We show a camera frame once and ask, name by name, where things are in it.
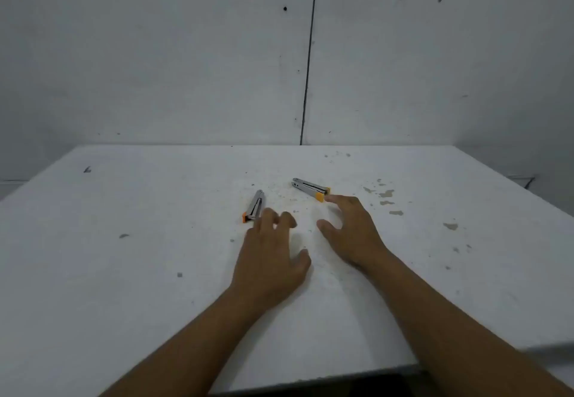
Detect person's right hand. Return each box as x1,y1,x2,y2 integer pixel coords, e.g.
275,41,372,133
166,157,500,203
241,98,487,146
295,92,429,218
317,194,395,277

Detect person's left hand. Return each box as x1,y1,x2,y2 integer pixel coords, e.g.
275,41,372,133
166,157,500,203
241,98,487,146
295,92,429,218
228,207,312,316

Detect silver orange-tipped tool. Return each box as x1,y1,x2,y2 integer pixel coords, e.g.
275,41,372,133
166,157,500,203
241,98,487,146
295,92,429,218
241,189,265,224
291,177,332,204

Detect person's right forearm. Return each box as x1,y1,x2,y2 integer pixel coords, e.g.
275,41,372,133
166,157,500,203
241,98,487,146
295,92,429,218
358,248,574,397

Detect person's left forearm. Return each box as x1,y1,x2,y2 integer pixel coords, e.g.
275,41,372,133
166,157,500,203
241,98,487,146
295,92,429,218
99,288,271,397

